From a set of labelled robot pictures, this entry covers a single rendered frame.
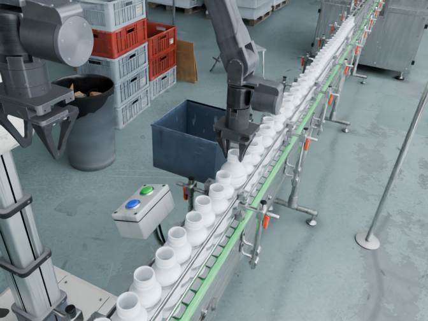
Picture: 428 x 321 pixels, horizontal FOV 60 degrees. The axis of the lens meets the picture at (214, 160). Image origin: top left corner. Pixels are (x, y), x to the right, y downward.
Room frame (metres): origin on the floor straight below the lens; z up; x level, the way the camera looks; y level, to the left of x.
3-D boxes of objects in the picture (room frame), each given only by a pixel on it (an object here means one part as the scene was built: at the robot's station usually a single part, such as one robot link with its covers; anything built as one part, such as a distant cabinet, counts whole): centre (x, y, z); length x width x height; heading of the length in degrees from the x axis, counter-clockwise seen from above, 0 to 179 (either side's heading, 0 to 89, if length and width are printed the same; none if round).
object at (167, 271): (0.48, 0.08, 1.08); 0.06 x 0.06 x 0.17
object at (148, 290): (0.43, 0.11, 1.08); 0.06 x 0.06 x 0.17
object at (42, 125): (0.45, 0.24, 1.44); 0.07 x 0.07 x 0.09; 67
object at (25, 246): (0.86, 0.63, 0.74); 0.11 x 0.11 x 0.40; 67
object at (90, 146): (2.47, 0.98, 0.32); 0.45 x 0.45 x 0.64
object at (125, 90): (3.32, 0.99, 0.33); 0.61 x 0.41 x 0.22; 163
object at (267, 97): (0.80, -0.09, 1.39); 0.12 x 0.09 x 0.12; 66
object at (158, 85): (4.00, 0.81, 0.11); 0.61 x 0.41 x 0.22; 160
